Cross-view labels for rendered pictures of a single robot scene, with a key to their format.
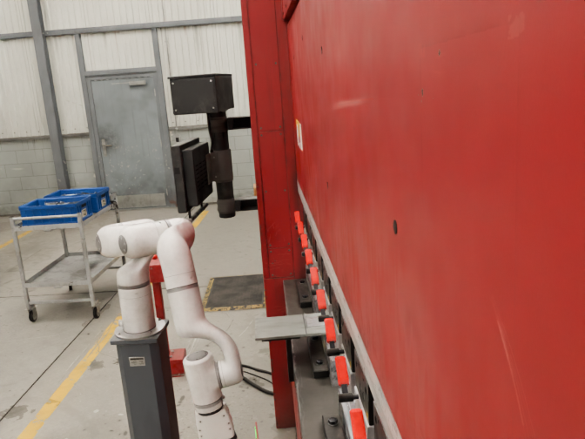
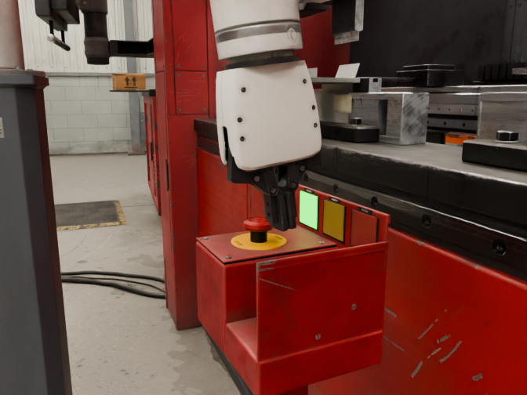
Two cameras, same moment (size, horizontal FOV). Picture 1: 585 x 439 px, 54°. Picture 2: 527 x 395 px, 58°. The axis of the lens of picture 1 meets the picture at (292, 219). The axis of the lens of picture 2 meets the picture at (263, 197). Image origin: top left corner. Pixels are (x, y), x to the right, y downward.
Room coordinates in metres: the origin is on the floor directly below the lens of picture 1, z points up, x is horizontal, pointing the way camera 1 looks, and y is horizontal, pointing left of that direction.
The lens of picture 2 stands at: (0.99, 0.43, 0.97)
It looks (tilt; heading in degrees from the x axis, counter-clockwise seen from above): 12 degrees down; 341
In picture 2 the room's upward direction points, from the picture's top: straight up
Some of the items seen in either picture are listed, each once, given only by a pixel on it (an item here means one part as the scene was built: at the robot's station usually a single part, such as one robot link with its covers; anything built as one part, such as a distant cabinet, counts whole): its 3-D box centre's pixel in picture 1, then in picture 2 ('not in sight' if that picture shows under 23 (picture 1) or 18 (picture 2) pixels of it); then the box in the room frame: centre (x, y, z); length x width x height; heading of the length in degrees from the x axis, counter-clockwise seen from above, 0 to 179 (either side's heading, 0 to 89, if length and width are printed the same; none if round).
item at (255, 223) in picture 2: not in sight; (258, 232); (1.55, 0.24, 0.79); 0.04 x 0.04 x 0.04
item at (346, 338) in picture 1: (363, 354); not in sight; (1.21, -0.14, 1.26); 0.15 x 0.09 x 0.17; 2
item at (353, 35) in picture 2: not in sight; (347, 20); (1.98, -0.11, 1.13); 0.10 x 0.02 x 0.10; 2
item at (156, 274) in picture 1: (160, 314); not in sight; (3.59, 0.93, 0.41); 0.25 x 0.20 x 0.83; 92
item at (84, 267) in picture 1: (74, 253); not in sight; (5.05, 2.02, 0.47); 0.90 x 0.66 x 0.95; 177
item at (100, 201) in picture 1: (78, 200); not in sight; (5.30, 2.00, 0.92); 0.50 x 0.36 x 0.18; 87
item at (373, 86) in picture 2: not in sight; (349, 85); (1.96, -0.11, 0.99); 0.20 x 0.03 x 0.03; 2
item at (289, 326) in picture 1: (290, 326); (285, 81); (1.98, 0.04, 1.00); 0.26 x 0.18 x 0.01; 92
